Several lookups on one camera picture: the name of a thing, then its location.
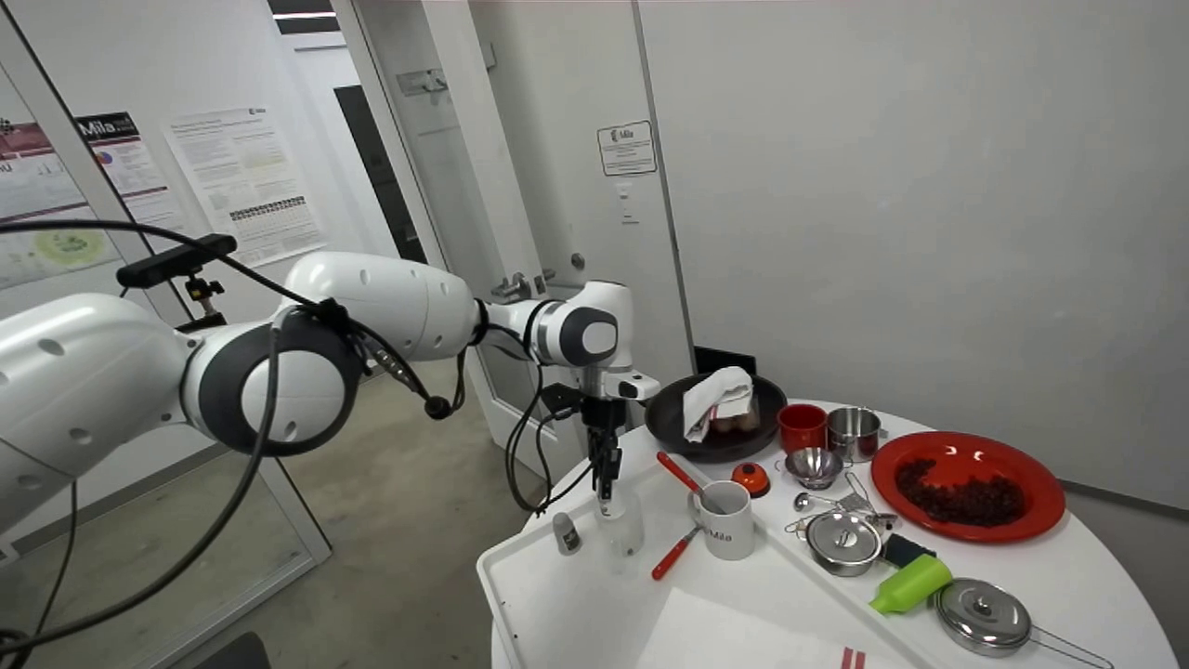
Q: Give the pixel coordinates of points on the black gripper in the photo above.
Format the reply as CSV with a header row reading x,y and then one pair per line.
x,y
603,428

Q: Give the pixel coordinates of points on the metal bowl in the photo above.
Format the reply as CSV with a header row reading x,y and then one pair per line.
x,y
846,541

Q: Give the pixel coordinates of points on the round metal lid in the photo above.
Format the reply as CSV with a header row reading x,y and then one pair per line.
x,y
983,613

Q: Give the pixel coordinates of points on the small white wall sign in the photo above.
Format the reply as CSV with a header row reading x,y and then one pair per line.
x,y
627,150

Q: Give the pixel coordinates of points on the large red plate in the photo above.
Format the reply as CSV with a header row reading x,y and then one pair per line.
x,y
1043,489

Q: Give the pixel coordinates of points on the white salt cellar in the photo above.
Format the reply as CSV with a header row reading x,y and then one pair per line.
x,y
565,535

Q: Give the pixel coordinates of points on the black camera on tripod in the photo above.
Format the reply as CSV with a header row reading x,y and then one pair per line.
x,y
173,262

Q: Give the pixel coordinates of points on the steel cup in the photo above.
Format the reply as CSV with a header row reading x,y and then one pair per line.
x,y
857,432

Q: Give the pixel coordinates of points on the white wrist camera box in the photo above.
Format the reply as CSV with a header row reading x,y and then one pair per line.
x,y
637,389

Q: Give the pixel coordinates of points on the white plastic tray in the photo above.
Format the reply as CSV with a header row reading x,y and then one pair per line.
x,y
557,607

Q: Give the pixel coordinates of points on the red cup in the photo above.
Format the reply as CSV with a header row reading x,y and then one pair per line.
x,y
801,428

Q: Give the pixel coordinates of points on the coffee beans pile on plate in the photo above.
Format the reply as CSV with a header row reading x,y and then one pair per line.
x,y
960,493

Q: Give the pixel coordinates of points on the white mug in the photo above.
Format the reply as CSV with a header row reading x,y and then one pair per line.
x,y
731,521

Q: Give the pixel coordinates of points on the small steel bowl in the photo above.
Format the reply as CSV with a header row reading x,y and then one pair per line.
x,y
815,467

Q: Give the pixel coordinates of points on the clear plastic cup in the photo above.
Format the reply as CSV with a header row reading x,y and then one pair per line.
x,y
622,531

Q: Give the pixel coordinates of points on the poster with red picture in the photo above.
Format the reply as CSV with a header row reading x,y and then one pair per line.
x,y
38,172

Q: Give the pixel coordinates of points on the white text poster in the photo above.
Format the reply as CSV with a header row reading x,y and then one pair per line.
x,y
246,179

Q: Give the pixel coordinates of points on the black frying pan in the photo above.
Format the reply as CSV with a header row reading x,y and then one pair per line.
x,y
671,421

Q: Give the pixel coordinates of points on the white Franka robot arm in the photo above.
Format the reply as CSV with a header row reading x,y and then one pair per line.
x,y
394,303

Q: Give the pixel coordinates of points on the poster with black header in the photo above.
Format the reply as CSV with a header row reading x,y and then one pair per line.
x,y
118,155

